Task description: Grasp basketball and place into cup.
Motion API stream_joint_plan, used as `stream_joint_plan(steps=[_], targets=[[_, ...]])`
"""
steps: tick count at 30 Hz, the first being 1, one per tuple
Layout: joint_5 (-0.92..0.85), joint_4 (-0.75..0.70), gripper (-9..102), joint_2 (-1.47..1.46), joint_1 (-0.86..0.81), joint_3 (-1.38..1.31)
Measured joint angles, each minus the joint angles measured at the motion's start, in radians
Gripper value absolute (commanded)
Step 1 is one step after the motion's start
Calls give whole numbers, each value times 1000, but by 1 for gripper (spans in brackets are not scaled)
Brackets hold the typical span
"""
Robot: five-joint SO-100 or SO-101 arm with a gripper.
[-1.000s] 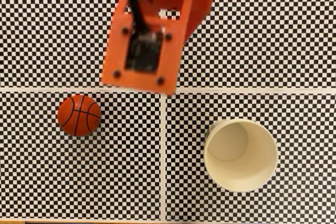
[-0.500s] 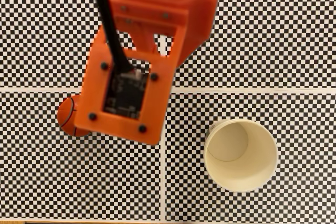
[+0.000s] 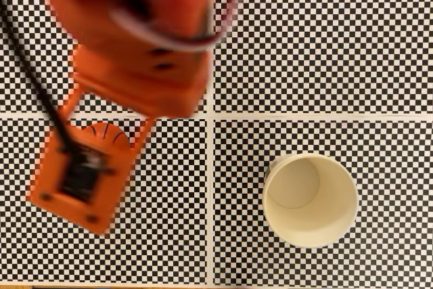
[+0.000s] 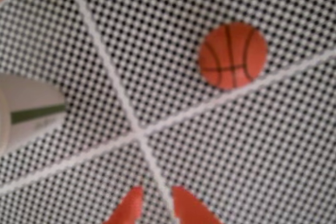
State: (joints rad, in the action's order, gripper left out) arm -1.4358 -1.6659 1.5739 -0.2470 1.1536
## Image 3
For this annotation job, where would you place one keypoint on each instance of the orange camera mount with board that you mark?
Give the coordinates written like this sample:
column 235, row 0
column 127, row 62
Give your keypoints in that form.
column 50, row 180

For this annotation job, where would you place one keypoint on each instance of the orange mini basketball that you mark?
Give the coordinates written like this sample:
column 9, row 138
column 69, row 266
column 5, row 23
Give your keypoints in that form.
column 105, row 133

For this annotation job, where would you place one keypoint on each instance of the white paper cup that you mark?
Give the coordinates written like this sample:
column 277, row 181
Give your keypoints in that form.
column 314, row 221

